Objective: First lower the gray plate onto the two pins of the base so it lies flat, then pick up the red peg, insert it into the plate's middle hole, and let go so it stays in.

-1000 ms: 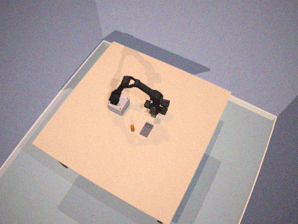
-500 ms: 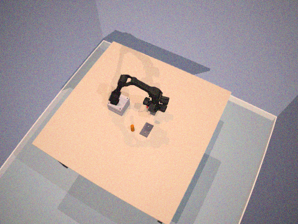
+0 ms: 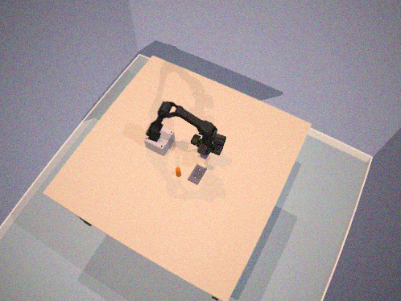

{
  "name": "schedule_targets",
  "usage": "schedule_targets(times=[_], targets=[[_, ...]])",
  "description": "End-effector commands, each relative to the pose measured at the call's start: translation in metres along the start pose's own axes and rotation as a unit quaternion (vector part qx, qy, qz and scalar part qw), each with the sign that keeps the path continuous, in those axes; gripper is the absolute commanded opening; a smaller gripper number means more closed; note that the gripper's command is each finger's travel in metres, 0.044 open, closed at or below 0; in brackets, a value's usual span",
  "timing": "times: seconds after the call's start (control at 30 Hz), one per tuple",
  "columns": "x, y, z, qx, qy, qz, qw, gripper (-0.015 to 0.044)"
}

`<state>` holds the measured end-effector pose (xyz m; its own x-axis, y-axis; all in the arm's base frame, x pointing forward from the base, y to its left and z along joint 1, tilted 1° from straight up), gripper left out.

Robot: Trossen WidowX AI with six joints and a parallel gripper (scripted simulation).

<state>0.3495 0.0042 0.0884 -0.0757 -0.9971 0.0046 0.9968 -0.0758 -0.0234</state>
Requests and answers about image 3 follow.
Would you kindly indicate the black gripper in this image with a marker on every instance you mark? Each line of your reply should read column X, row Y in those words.
column 214, row 148

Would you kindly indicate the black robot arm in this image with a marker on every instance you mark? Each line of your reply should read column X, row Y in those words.
column 207, row 129

